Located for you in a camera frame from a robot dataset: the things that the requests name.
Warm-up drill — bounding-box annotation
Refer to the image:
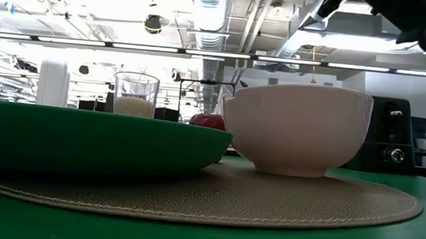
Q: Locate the white ceramic bowl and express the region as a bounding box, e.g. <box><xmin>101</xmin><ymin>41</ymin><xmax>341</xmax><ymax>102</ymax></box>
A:
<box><xmin>217</xmin><ymin>78</ymin><xmax>376</xmax><ymax>183</ymax></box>

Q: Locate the round beige woven placemat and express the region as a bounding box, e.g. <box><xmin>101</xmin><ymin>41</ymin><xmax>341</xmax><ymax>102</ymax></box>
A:
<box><xmin>0</xmin><ymin>146</ymin><xmax>426</xmax><ymax>239</ymax></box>

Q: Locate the black ceiling fixture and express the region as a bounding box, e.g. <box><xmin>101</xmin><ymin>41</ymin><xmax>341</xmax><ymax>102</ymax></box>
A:
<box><xmin>143</xmin><ymin>13</ymin><xmax>163</xmax><ymax>36</ymax></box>

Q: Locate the small black box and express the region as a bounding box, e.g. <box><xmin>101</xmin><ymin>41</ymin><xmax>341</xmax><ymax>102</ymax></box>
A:
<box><xmin>154</xmin><ymin>107</ymin><xmax>181</xmax><ymax>124</ymax></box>

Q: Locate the white column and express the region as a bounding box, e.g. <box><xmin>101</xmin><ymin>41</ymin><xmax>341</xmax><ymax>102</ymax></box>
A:
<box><xmin>35</xmin><ymin>58</ymin><xmax>71</xmax><ymax>108</ymax></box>

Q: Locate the long ceiling light strip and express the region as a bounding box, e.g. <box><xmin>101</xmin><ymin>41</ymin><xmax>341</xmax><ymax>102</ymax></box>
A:
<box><xmin>0</xmin><ymin>32</ymin><xmax>426</xmax><ymax>78</ymax></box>

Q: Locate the silver ceiling air duct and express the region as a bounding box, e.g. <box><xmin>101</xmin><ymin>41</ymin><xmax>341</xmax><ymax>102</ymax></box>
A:
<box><xmin>275</xmin><ymin>0</ymin><xmax>354</xmax><ymax>62</ymax></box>

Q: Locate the clear glass with white filling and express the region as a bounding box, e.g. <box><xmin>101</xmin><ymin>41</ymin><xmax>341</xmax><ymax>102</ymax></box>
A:
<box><xmin>112</xmin><ymin>70</ymin><xmax>162</xmax><ymax>120</ymax></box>

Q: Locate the green plate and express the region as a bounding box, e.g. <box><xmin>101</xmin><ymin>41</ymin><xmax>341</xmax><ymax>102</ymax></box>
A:
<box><xmin>0</xmin><ymin>100</ymin><xmax>235</xmax><ymax>185</ymax></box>

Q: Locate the black toaster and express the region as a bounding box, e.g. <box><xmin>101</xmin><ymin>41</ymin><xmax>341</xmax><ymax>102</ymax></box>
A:
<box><xmin>342</xmin><ymin>94</ymin><xmax>421</xmax><ymax>175</ymax></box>

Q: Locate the red apple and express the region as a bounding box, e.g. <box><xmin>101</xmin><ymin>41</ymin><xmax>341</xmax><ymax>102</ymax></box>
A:
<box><xmin>188</xmin><ymin>112</ymin><xmax>227</xmax><ymax>132</ymax></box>

